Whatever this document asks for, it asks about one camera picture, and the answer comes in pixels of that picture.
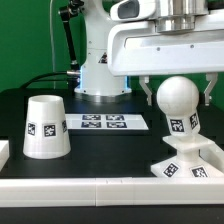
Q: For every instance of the white right fence wall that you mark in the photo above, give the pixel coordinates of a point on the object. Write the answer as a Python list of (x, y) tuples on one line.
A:
[(214, 155)]

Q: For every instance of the white lamp bulb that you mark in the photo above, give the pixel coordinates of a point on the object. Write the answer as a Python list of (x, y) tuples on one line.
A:
[(178, 97)]

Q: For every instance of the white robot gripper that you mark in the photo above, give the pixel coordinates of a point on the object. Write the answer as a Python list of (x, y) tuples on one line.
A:
[(136, 49)]

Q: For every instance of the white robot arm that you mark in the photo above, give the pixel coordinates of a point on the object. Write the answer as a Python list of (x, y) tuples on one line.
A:
[(97, 83)]

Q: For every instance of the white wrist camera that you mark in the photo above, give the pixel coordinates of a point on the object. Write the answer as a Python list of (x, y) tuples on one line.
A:
[(132, 10)]

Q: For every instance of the white front fence wall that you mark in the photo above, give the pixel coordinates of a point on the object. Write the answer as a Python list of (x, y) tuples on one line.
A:
[(110, 191)]

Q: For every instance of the white lamp base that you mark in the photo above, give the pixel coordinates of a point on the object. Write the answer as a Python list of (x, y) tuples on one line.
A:
[(187, 163)]

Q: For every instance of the white lamp shade cone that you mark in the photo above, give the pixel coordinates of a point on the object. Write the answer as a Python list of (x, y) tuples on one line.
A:
[(46, 132)]

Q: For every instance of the white left fence wall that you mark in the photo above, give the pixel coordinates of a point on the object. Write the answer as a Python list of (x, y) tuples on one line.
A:
[(4, 152)]

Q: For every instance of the white marker sheet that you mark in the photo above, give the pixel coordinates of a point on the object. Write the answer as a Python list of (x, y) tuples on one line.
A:
[(106, 122)]

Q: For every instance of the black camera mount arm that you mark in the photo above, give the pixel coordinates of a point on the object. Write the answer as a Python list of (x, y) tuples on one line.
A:
[(66, 13)]

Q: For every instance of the white fence wall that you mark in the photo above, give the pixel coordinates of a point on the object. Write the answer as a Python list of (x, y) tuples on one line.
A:
[(214, 155), (110, 191), (4, 152)]

